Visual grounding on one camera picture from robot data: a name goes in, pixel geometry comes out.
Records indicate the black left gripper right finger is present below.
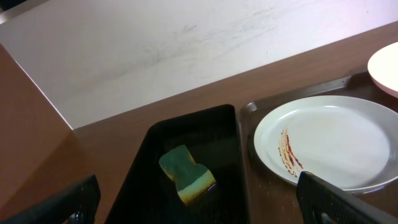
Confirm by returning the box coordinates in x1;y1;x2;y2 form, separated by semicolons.
296;171;397;224

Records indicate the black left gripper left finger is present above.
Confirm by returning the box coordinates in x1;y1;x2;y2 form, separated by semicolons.
1;175;101;224

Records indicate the white plate with sauce streak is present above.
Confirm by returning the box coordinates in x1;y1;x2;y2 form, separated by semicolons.
254;95;397;193

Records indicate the green and yellow sponge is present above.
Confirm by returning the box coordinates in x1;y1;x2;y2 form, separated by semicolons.
159;145;216;205

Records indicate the white plate with faint stain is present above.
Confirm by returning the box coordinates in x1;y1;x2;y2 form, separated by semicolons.
367;42;398;98

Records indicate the large brown serving tray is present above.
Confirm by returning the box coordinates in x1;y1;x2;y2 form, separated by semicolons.
238;72;397;223

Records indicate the small black tray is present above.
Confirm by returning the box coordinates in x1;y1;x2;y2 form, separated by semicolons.
106;105;249;223

